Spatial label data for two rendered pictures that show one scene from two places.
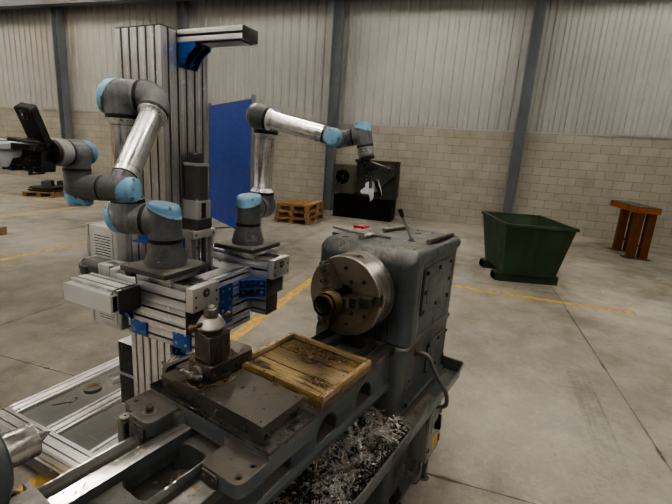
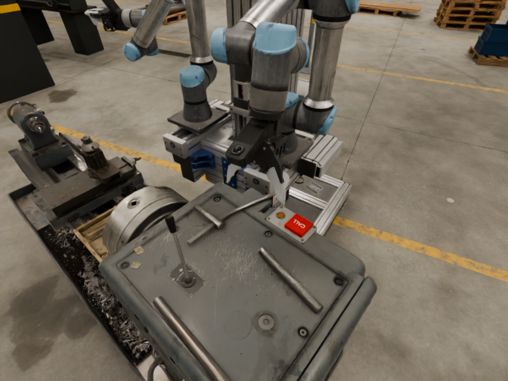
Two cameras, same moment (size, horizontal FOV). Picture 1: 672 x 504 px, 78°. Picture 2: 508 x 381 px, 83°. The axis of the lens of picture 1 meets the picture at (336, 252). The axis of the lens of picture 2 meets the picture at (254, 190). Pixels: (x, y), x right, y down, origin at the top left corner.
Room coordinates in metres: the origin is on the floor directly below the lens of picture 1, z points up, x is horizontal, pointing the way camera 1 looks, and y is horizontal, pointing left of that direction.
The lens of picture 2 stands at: (2.00, -0.66, 1.88)
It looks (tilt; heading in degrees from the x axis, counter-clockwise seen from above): 43 degrees down; 99
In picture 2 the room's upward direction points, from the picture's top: straight up
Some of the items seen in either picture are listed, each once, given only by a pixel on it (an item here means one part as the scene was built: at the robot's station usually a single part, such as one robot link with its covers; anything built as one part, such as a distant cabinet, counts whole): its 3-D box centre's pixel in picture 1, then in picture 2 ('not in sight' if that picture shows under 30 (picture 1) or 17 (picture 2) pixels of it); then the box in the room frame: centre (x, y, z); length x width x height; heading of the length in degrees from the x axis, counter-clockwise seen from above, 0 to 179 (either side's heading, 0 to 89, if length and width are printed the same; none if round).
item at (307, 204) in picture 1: (300, 210); not in sight; (9.82, 0.91, 0.22); 1.25 x 0.86 x 0.44; 166
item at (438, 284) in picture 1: (390, 275); (238, 301); (1.89, -0.27, 1.06); 0.59 x 0.48 x 0.39; 148
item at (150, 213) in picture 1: (163, 219); (193, 82); (1.50, 0.64, 1.33); 0.13 x 0.12 x 0.14; 86
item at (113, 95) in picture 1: (126, 159); (197, 27); (1.51, 0.77, 1.54); 0.15 x 0.12 x 0.55; 86
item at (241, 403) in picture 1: (225, 389); (91, 181); (1.03, 0.28, 0.95); 0.43 x 0.17 x 0.05; 58
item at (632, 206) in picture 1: (628, 227); not in sight; (8.57, -6.02, 0.50); 1.61 x 0.44 x 1.00; 163
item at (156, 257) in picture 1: (165, 250); (196, 106); (1.50, 0.63, 1.21); 0.15 x 0.15 x 0.10
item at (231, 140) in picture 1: (209, 168); not in sight; (8.00, 2.50, 1.18); 4.12 x 0.80 x 2.35; 35
